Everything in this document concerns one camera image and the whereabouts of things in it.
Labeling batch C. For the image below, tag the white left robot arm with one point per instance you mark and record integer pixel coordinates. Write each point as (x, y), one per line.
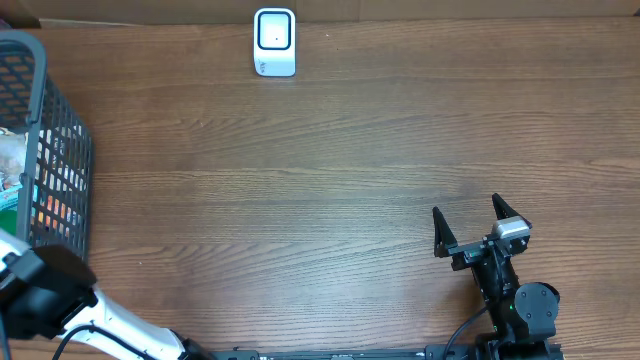
(48, 291)

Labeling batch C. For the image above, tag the clear snack bag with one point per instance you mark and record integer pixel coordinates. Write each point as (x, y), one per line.
(13, 156)

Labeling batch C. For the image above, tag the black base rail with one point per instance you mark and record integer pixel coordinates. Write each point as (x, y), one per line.
(325, 355)

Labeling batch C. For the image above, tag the green cap white jar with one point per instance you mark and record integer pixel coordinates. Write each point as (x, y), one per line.
(8, 221)

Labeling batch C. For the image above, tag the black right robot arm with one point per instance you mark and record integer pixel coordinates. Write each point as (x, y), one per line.
(523, 315)

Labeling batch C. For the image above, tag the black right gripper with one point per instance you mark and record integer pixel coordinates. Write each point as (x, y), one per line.
(467, 254)

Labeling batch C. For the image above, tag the white barcode scanner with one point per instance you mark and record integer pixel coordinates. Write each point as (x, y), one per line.
(274, 42)

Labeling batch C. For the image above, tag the teal wipes pack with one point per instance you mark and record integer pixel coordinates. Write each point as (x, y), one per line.
(9, 196)

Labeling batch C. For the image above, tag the dark grey mesh basket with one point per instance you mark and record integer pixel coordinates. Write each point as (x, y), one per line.
(55, 201)

